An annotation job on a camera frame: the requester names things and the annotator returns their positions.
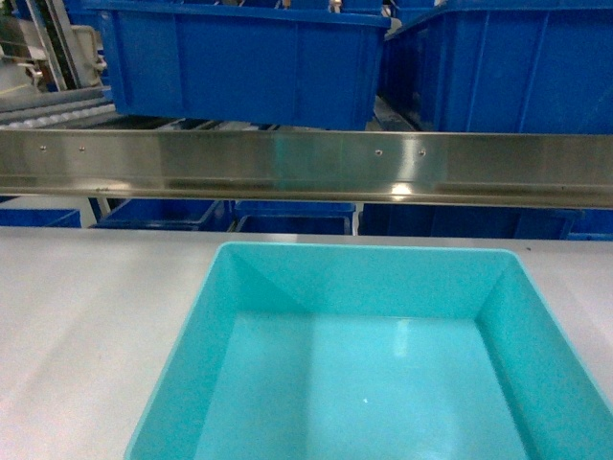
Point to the stainless steel shelf rail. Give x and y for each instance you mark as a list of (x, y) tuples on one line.
[(519, 170)]

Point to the blue bin upper left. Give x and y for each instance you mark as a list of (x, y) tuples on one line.
[(266, 66)]

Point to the blue bin upper right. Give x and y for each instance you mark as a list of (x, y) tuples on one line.
[(503, 66)]

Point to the teal plastic bin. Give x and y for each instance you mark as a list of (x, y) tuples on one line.
[(312, 351)]

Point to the blue bin below rail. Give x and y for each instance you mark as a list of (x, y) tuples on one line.
[(294, 217)]

